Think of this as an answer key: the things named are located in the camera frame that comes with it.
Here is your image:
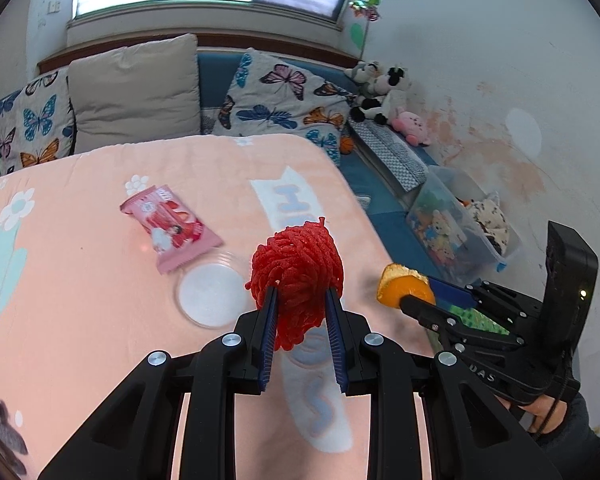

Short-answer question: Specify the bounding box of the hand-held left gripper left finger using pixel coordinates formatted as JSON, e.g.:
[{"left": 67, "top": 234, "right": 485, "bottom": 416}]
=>
[{"left": 37, "top": 285, "right": 281, "bottom": 480}]

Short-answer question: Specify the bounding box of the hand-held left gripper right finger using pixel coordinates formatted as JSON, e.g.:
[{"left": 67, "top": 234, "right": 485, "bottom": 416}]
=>
[{"left": 325, "top": 287, "right": 563, "bottom": 480}]

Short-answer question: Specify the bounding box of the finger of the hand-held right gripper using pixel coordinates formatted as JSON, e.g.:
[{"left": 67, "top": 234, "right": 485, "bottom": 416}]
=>
[
  {"left": 427, "top": 275, "right": 544, "bottom": 329},
  {"left": 400, "top": 295, "right": 527, "bottom": 357}
]

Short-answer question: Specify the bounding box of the orange slice toy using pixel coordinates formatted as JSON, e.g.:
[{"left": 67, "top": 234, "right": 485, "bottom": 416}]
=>
[{"left": 376, "top": 262, "right": 437, "bottom": 309}]

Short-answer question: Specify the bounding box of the green plastic mesh basket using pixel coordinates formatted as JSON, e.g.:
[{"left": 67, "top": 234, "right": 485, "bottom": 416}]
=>
[{"left": 450, "top": 305, "right": 511, "bottom": 337}]

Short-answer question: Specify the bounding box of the red knitted yarn toy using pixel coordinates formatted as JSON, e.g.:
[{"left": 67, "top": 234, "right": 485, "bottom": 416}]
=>
[{"left": 244, "top": 216, "right": 345, "bottom": 352}]

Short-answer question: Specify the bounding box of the person's right forearm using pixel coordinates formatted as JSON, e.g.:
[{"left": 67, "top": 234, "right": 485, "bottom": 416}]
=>
[{"left": 539, "top": 392, "right": 600, "bottom": 480}]

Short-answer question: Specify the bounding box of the person's right hand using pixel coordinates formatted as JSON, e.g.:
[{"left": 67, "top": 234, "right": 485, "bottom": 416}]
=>
[{"left": 501, "top": 394, "right": 568, "bottom": 444}]

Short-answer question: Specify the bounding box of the clear round plastic lid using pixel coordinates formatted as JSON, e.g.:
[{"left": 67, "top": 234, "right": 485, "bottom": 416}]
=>
[{"left": 174, "top": 250, "right": 253, "bottom": 330}]

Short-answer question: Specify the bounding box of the clear plastic storage box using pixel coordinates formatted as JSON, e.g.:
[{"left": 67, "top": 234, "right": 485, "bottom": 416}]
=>
[{"left": 405, "top": 165, "right": 523, "bottom": 286}]

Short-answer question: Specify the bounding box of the spotted plush toy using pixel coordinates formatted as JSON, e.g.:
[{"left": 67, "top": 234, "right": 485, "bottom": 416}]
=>
[{"left": 462, "top": 192, "right": 512, "bottom": 257}]

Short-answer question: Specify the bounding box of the pink snack packet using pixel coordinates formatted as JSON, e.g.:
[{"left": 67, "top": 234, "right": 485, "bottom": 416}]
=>
[{"left": 119, "top": 185, "right": 224, "bottom": 275}]

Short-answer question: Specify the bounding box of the checkered folded cloth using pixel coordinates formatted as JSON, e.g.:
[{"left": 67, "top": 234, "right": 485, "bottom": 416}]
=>
[{"left": 350, "top": 120, "right": 431, "bottom": 192}]

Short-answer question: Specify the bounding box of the pink plush toy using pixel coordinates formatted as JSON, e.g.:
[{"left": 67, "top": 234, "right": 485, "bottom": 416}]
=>
[{"left": 390, "top": 110, "right": 432, "bottom": 147}]

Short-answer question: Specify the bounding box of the pink printed blanket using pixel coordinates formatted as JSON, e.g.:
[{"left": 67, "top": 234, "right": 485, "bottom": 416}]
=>
[{"left": 0, "top": 134, "right": 441, "bottom": 480}]

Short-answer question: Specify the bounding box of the black and white cow plush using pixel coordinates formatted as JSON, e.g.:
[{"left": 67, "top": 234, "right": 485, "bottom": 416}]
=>
[{"left": 350, "top": 65, "right": 413, "bottom": 126}]

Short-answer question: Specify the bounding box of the large butterfly print pillow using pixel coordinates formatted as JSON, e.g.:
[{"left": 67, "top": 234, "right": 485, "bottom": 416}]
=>
[{"left": 212, "top": 49, "right": 358, "bottom": 166}]

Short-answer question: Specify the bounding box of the grey and white plush toy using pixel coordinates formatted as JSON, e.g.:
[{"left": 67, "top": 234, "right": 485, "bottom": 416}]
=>
[{"left": 345, "top": 60, "right": 387, "bottom": 99}]

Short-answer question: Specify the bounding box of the blue sofa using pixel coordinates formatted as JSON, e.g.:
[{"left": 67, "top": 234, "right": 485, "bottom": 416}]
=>
[{"left": 0, "top": 47, "right": 421, "bottom": 241}]

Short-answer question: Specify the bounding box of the beige pillow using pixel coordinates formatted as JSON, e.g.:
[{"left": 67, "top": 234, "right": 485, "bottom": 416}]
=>
[{"left": 69, "top": 33, "right": 202, "bottom": 155}]

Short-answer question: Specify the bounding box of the colourful pinwheel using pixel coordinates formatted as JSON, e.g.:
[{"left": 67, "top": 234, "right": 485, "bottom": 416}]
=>
[{"left": 347, "top": 0, "right": 384, "bottom": 22}]

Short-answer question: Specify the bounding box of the small butterfly print pillow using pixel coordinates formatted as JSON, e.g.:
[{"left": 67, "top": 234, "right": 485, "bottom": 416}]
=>
[{"left": 0, "top": 67, "right": 76, "bottom": 178}]

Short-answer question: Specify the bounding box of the brown wooden rail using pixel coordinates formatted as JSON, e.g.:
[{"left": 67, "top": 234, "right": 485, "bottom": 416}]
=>
[{"left": 37, "top": 32, "right": 361, "bottom": 79}]

